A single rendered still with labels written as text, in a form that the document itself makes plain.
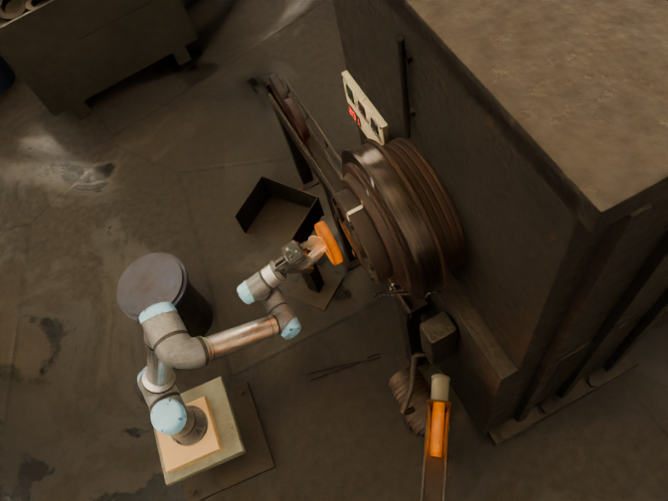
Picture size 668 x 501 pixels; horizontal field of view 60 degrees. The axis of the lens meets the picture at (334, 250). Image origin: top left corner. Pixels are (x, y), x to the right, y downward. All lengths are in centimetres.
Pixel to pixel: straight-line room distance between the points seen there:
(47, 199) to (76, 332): 93
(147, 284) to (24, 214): 138
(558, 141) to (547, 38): 22
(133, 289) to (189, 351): 84
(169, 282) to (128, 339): 59
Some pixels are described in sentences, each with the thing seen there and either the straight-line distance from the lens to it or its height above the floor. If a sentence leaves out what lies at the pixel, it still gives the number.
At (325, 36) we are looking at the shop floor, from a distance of 387.
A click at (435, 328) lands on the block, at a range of 182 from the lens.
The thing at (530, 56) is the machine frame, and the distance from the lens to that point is 109.
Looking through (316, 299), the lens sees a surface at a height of 1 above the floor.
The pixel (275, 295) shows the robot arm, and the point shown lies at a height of 72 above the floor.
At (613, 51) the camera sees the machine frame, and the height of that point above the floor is 176.
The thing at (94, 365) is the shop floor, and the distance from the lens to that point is 310.
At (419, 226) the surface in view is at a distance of 142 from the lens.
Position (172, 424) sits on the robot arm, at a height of 57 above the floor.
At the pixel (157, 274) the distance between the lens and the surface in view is 260.
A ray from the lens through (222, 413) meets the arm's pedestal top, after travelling 241.
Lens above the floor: 251
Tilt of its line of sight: 60 degrees down
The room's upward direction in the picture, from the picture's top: 19 degrees counter-clockwise
